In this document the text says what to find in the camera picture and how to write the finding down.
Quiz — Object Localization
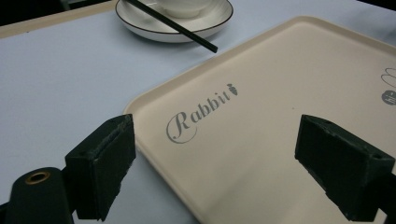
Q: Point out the white bowl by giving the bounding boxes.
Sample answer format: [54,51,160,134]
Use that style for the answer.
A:
[155,0,216,19]

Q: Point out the black chopstick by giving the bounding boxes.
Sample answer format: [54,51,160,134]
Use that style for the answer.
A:
[124,0,219,54]

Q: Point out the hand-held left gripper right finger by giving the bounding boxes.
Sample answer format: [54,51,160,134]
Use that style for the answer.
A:
[294,114,396,222]

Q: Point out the beige plastic tray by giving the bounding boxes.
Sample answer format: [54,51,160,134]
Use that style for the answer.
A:
[123,15,396,224]

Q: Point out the white plate with dark rim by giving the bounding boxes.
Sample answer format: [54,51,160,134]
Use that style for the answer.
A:
[115,0,234,44]

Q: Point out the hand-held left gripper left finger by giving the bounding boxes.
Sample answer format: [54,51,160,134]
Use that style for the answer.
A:
[64,113,137,222]

